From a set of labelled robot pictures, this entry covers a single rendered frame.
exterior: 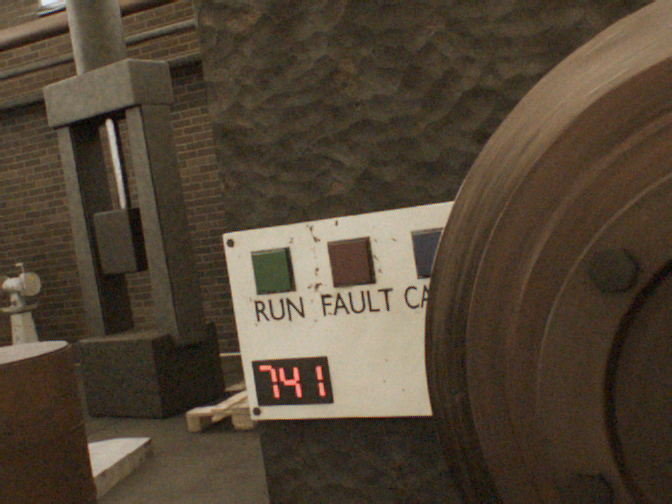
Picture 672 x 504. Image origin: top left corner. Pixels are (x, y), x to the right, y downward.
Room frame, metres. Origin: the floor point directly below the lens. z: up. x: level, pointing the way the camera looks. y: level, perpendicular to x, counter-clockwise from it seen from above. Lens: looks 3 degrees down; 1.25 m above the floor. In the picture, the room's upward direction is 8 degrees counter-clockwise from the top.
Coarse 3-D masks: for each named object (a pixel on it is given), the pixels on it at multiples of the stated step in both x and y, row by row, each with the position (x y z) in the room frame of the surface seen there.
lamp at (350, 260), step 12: (360, 240) 0.74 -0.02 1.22; (336, 252) 0.75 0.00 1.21; (348, 252) 0.74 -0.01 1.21; (360, 252) 0.74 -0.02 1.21; (336, 264) 0.75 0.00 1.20; (348, 264) 0.74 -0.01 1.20; (360, 264) 0.74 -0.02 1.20; (336, 276) 0.75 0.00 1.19; (348, 276) 0.74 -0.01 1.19; (360, 276) 0.74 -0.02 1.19
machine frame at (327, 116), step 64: (192, 0) 0.83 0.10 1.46; (256, 0) 0.79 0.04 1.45; (320, 0) 0.77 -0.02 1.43; (384, 0) 0.74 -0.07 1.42; (448, 0) 0.71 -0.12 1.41; (512, 0) 0.69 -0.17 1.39; (576, 0) 0.67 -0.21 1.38; (640, 0) 0.65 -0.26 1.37; (256, 64) 0.80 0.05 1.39; (320, 64) 0.77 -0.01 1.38; (384, 64) 0.74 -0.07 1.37; (448, 64) 0.72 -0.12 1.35; (512, 64) 0.69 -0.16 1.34; (256, 128) 0.80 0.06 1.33; (320, 128) 0.77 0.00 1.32; (384, 128) 0.75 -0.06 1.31; (448, 128) 0.72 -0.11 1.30; (256, 192) 0.81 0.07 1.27; (320, 192) 0.78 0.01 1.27; (384, 192) 0.75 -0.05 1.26; (448, 192) 0.72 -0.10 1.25; (320, 448) 0.80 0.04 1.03; (384, 448) 0.77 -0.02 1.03
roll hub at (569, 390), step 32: (608, 224) 0.44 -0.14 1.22; (640, 224) 0.43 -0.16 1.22; (640, 256) 0.43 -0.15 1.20; (576, 288) 0.45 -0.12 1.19; (640, 288) 0.44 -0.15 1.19; (576, 320) 0.45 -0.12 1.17; (608, 320) 0.44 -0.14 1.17; (640, 320) 0.45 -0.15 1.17; (544, 352) 0.46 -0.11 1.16; (576, 352) 0.45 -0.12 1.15; (608, 352) 0.45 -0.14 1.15; (640, 352) 0.45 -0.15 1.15; (544, 384) 0.46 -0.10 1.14; (576, 384) 0.45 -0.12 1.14; (608, 384) 0.45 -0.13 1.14; (640, 384) 0.45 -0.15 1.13; (544, 416) 0.46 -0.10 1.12; (576, 416) 0.45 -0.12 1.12; (608, 416) 0.45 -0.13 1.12; (640, 416) 0.45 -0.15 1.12; (544, 448) 0.46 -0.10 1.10; (576, 448) 0.45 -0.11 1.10; (608, 448) 0.45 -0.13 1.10; (640, 448) 0.45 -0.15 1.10; (608, 480) 0.45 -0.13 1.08; (640, 480) 0.45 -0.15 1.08
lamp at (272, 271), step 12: (276, 252) 0.77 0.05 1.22; (264, 264) 0.78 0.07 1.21; (276, 264) 0.77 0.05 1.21; (288, 264) 0.77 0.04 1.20; (264, 276) 0.78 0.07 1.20; (276, 276) 0.78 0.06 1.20; (288, 276) 0.77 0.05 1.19; (264, 288) 0.78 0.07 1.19; (276, 288) 0.78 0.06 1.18; (288, 288) 0.77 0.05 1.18
